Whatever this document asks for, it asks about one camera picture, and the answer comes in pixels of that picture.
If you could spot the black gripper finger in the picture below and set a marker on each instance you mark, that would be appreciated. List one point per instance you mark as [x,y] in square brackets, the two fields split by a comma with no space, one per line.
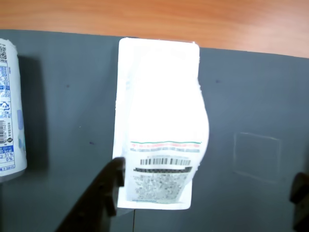
[301,200]
[96,205]

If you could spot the white blue Milkis can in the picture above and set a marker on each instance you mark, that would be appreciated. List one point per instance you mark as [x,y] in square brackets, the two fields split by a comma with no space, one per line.
[10,108]

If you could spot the white sandwich package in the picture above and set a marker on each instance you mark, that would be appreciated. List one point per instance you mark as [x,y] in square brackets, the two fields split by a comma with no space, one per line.
[159,108]

